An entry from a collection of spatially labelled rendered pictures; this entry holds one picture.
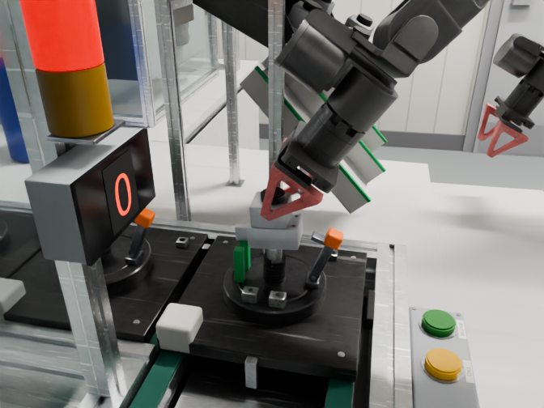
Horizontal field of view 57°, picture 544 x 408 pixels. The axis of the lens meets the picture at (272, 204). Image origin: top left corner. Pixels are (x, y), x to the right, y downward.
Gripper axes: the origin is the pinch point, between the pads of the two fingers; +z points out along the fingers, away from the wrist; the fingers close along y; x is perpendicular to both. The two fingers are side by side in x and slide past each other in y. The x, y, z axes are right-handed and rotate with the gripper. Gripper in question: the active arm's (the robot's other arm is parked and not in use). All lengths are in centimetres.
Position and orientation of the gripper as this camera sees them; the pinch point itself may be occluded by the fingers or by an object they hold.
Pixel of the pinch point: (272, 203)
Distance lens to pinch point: 61.3
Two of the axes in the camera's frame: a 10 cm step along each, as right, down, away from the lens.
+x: 8.0, 5.8, 1.4
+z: -5.7, 6.7, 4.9
